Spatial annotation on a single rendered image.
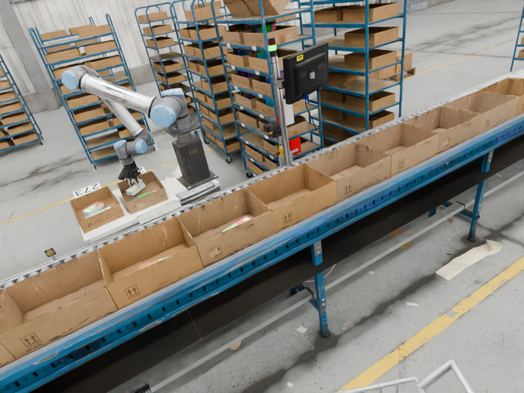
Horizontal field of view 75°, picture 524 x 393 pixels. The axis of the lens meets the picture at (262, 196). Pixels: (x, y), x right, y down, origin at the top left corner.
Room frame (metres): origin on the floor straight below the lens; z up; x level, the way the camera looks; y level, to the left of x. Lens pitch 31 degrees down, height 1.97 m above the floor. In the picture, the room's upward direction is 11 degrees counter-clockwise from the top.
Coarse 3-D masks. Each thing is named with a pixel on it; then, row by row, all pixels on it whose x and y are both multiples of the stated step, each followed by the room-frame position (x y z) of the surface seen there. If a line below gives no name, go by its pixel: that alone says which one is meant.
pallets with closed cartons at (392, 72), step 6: (408, 54) 6.58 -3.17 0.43; (408, 60) 6.59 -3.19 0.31; (390, 66) 6.41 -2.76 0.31; (396, 66) 6.48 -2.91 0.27; (408, 66) 6.59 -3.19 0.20; (378, 72) 6.31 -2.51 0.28; (384, 72) 6.34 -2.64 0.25; (390, 72) 6.41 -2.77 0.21; (396, 72) 6.47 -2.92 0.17; (408, 72) 6.76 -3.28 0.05; (414, 72) 6.65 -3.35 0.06; (384, 78) 6.31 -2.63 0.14; (390, 78) 6.56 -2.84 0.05; (396, 78) 6.43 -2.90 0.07
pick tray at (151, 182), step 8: (136, 176) 2.50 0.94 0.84; (144, 176) 2.52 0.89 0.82; (152, 176) 2.55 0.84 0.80; (120, 184) 2.44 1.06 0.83; (128, 184) 2.47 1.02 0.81; (152, 184) 2.49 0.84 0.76; (160, 184) 2.35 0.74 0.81; (144, 192) 2.37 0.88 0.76; (160, 192) 2.19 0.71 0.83; (128, 200) 2.29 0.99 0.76; (136, 200) 2.12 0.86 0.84; (144, 200) 2.14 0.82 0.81; (152, 200) 2.16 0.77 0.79; (160, 200) 2.18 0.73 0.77; (128, 208) 2.14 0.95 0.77; (136, 208) 2.11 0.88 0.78; (144, 208) 2.13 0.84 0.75
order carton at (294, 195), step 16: (272, 176) 1.71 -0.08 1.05; (288, 176) 1.74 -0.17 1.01; (304, 176) 1.79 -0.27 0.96; (320, 176) 1.64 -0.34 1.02; (256, 192) 1.66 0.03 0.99; (272, 192) 1.70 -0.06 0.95; (288, 192) 1.74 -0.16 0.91; (304, 192) 1.73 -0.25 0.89; (320, 192) 1.49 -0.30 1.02; (272, 208) 1.62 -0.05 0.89; (288, 208) 1.41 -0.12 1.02; (304, 208) 1.44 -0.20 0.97; (320, 208) 1.48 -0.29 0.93; (288, 224) 1.40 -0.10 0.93
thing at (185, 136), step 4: (196, 124) 2.47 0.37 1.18; (164, 128) 2.50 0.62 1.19; (192, 128) 2.41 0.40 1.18; (196, 128) 2.40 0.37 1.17; (168, 132) 2.41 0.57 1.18; (184, 132) 2.36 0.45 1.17; (188, 132) 2.37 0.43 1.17; (172, 136) 2.33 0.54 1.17; (180, 136) 2.42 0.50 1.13; (184, 136) 2.42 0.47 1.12; (188, 136) 2.43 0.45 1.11; (180, 140) 2.42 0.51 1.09; (184, 140) 2.42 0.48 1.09; (188, 140) 2.43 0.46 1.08
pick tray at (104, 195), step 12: (96, 192) 2.38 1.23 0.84; (108, 192) 2.42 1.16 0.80; (72, 204) 2.29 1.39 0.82; (84, 204) 2.32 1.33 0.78; (108, 204) 2.29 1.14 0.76; (84, 216) 2.18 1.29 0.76; (96, 216) 2.01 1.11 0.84; (108, 216) 2.04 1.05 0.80; (120, 216) 2.08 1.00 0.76; (84, 228) 1.96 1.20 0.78
